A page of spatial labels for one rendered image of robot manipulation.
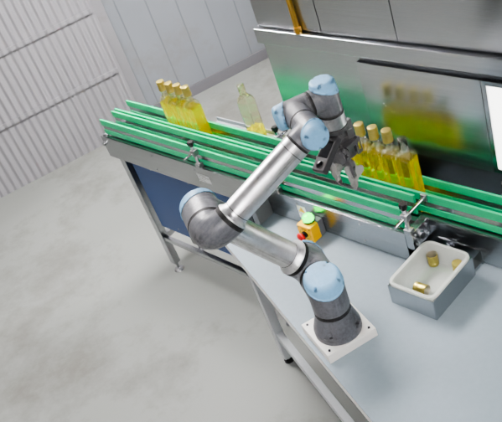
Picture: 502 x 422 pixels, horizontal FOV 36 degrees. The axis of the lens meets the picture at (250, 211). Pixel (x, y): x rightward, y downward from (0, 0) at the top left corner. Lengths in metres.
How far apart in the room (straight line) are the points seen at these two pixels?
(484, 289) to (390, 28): 0.86
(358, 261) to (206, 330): 1.29
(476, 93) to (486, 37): 0.18
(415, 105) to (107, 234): 2.62
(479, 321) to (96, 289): 2.50
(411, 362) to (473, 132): 0.74
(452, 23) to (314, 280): 0.85
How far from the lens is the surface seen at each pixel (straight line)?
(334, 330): 2.40
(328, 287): 2.30
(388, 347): 2.43
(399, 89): 2.62
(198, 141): 3.35
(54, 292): 4.57
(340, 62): 2.78
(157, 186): 3.75
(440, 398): 2.29
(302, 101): 2.16
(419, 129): 2.68
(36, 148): 5.65
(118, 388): 3.80
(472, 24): 2.37
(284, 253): 2.36
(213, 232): 2.10
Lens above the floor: 2.54
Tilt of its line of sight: 35 degrees down
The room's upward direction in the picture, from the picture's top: 22 degrees counter-clockwise
